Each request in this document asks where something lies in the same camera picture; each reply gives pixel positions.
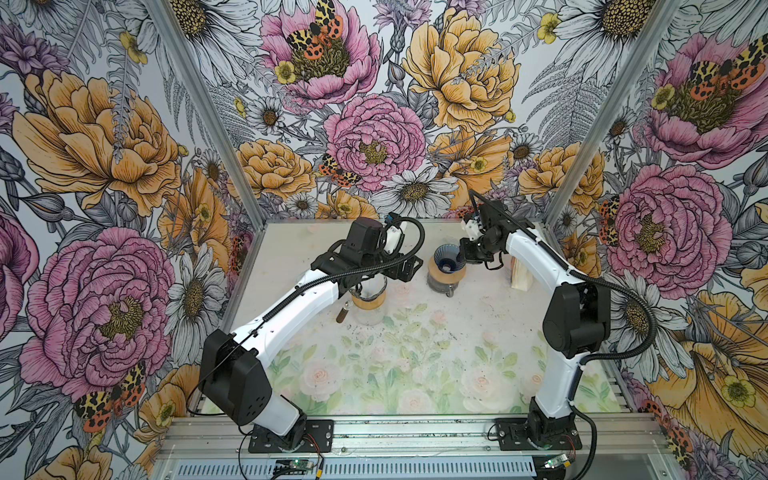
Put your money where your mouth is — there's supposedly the blue glass dripper cone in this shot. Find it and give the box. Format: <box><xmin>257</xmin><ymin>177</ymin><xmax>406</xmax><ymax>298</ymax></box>
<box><xmin>433</xmin><ymin>244</ymin><xmax>466</xmax><ymax>274</ymax></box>

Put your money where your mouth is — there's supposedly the grey glass dripper cone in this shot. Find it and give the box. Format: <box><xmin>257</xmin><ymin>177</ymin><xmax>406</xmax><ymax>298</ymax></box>
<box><xmin>353</xmin><ymin>275</ymin><xmax>387</xmax><ymax>302</ymax></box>

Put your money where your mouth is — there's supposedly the smoked grey glass carafe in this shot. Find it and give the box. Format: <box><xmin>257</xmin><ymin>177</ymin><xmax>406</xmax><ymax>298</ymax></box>
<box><xmin>427</xmin><ymin>277</ymin><xmax>460</xmax><ymax>298</ymax></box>

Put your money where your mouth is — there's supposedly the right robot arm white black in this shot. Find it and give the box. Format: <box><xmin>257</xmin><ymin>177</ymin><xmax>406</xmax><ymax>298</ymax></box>
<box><xmin>460</xmin><ymin>201</ymin><xmax>611</xmax><ymax>447</ymax></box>

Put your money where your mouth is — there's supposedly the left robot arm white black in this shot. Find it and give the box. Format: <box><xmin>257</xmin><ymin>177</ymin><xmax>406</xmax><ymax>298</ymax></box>
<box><xmin>198</xmin><ymin>213</ymin><xmax>426</xmax><ymax>448</ymax></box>

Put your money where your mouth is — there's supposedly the coffee filter pack orange top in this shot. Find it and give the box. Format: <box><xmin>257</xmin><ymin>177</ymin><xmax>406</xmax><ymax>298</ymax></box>
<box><xmin>510</xmin><ymin>257</ymin><xmax>534</xmax><ymax>291</ymax></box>

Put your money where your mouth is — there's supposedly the green circuit board left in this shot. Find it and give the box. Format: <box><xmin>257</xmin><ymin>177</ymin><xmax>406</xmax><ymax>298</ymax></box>
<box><xmin>272</xmin><ymin>459</ymin><xmax>317</xmax><ymax>477</ymax></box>

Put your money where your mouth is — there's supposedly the green circuit board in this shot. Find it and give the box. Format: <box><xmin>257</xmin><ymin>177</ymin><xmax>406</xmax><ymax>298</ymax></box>
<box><xmin>542</xmin><ymin>453</ymin><xmax>571</xmax><ymax>469</ymax></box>
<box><xmin>272</xmin><ymin>459</ymin><xmax>317</xmax><ymax>477</ymax></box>

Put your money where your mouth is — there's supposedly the green circuit board right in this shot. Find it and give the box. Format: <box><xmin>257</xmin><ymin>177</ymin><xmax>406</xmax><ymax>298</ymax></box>
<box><xmin>542</xmin><ymin>453</ymin><xmax>571</xmax><ymax>469</ymax></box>

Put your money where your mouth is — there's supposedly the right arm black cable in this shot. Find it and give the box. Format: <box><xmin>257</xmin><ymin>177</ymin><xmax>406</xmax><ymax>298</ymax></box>
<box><xmin>467</xmin><ymin>190</ymin><xmax>659</xmax><ymax>366</ymax></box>

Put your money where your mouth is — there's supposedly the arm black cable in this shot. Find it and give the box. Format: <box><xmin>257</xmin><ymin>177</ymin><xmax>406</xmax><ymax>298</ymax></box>
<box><xmin>467</xmin><ymin>190</ymin><xmax>659</xmax><ymax>366</ymax></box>
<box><xmin>185</xmin><ymin>212</ymin><xmax>426</xmax><ymax>418</ymax></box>

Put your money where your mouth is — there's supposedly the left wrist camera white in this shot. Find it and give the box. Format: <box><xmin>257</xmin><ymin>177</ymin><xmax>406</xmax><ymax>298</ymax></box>
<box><xmin>384</xmin><ymin>212</ymin><xmax>405</xmax><ymax>256</ymax></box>

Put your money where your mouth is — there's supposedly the clear glass carafe brown handle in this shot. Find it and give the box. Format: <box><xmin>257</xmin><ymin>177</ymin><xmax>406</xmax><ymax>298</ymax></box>
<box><xmin>335</xmin><ymin>303</ymin><xmax>385</xmax><ymax>326</ymax></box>

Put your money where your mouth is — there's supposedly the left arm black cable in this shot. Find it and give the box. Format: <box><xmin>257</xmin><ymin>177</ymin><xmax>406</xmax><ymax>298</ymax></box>
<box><xmin>185</xmin><ymin>212</ymin><xmax>426</xmax><ymax>418</ymax></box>

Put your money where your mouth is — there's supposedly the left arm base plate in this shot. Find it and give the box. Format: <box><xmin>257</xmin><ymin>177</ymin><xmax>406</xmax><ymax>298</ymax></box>
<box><xmin>247</xmin><ymin>419</ymin><xmax>335</xmax><ymax>454</ymax></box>

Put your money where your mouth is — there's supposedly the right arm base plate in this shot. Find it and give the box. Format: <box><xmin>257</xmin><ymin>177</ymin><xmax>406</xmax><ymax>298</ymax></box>
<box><xmin>487</xmin><ymin>417</ymin><xmax>583</xmax><ymax>452</ymax></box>

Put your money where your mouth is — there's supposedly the aluminium front rail frame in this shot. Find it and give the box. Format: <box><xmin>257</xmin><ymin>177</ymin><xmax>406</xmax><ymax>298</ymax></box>
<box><xmin>151</xmin><ymin>413</ymin><xmax>685</xmax><ymax>479</ymax></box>

